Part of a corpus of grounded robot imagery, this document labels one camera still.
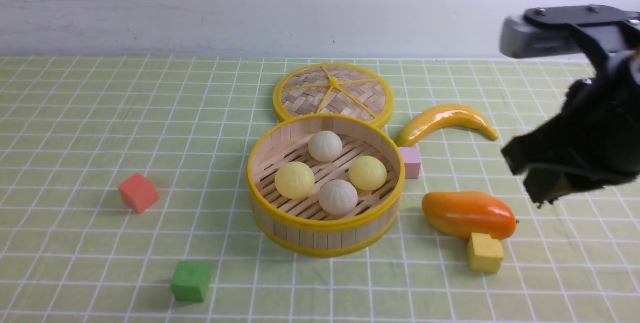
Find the yellow cube block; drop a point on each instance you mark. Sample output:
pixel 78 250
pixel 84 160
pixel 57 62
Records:
pixel 484 253

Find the yellow bun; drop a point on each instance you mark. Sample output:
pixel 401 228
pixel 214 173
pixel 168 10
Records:
pixel 367 173
pixel 295 180

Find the green checkered tablecloth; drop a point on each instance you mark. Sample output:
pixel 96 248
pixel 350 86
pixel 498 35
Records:
pixel 74 128

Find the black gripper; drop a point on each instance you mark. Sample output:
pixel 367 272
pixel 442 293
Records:
pixel 593 140

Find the pink cube block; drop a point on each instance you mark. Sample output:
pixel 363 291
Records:
pixel 412 160

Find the white bun front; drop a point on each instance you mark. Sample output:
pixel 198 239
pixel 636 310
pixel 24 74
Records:
pixel 338 197

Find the white bun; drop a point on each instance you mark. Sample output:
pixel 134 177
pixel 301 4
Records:
pixel 338 197
pixel 325 146

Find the yellow toy banana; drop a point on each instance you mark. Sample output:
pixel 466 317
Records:
pixel 442 117

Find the red cube block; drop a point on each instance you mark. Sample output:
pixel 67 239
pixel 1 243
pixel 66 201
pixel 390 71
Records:
pixel 138 193

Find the bamboo steamer tray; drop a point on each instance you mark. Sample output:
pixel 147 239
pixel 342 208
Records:
pixel 300 225

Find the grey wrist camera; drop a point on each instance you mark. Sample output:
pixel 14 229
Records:
pixel 600 32

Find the orange toy mango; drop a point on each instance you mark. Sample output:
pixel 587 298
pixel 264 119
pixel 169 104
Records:
pixel 459 214

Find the green cube block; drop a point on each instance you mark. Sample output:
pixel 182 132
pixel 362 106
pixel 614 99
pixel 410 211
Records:
pixel 191 281

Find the woven bamboo steamer lid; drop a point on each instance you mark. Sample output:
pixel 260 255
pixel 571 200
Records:
pixel 334 88

